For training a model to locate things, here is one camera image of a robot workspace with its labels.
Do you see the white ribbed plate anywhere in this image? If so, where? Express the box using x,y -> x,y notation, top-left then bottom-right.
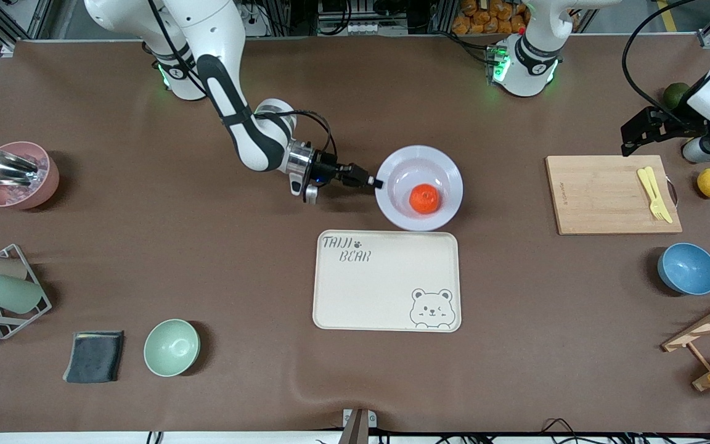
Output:
374,146 -> 464,232

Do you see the orange fruit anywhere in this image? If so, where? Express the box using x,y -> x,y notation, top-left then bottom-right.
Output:
409,183 -> 442,216

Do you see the green avocado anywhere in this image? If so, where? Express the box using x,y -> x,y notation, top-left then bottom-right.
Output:
663,82 -> 692,111

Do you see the yellow plastic fork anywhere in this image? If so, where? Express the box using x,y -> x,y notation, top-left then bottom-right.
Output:
637,168 -> 667,222

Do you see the wooden cutting board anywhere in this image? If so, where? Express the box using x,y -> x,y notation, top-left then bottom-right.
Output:
545,155 -> 683,236

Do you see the cream bear print tray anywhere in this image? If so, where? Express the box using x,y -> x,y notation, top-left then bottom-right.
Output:
312,231 -> 462,333

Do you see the blue bowl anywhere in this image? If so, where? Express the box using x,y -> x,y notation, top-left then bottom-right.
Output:
658,242 -> 710,296

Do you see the white power strip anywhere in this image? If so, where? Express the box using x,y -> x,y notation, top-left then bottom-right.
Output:
242,5 -> 271,38
347,21 -> 409,35

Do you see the pile of orange fruits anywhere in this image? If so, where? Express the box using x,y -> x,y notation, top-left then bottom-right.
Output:
451,0 -> 529,36

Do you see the wooden peg rack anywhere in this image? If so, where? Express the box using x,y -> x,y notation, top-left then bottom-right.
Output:
661,290 -> 710,393

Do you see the light green bowl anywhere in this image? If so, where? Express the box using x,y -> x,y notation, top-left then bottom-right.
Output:
144,319 -> 201,377

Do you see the dark grey folded cloth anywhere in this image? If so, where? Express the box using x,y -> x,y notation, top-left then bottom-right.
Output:
62,331 -> 125,384

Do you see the pink bowl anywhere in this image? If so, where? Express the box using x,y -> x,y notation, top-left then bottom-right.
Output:
0,141 -> 60,211

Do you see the mint green cup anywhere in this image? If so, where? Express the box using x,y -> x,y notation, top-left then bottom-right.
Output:
0,274 -> 45,315

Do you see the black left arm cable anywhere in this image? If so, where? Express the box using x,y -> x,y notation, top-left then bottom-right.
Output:
622,0 -> 704,121

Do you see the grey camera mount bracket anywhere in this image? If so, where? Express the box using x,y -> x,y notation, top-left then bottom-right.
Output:
338,408 -> 378,444

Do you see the grey wire cup rack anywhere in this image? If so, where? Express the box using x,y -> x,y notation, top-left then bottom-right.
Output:
0,243 -> 53,340

